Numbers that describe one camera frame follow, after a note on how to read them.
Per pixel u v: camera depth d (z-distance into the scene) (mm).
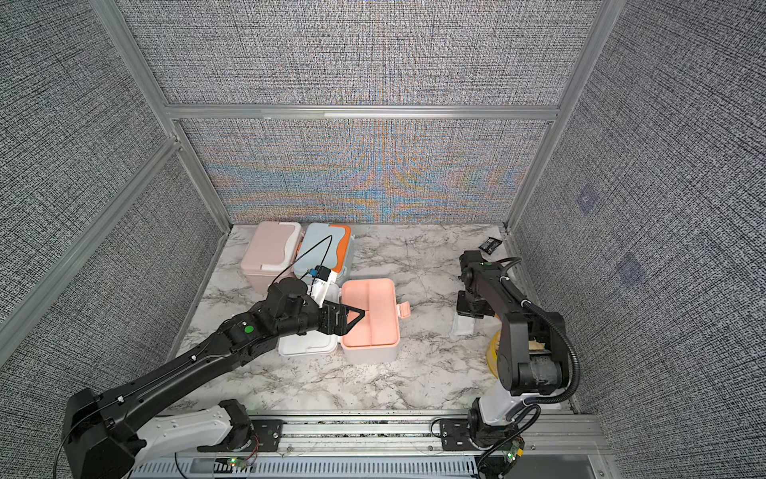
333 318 636
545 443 735
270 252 924
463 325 873
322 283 661
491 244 1119
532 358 462
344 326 630
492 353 820
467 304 795
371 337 798
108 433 389
